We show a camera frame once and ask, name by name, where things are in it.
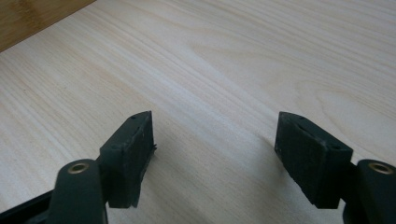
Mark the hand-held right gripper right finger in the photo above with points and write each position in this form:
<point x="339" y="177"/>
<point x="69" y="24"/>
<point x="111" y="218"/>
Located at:
<point x="308" y="161"/>

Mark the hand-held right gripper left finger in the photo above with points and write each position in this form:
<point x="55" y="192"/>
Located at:
<point x="126" y="163"/>

